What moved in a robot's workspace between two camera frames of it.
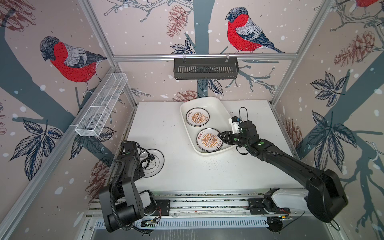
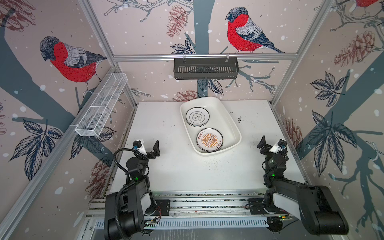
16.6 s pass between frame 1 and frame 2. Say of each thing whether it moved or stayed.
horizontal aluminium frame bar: stayed
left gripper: moved
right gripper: moved
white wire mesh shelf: stayed
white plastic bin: stayed
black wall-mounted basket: stayed
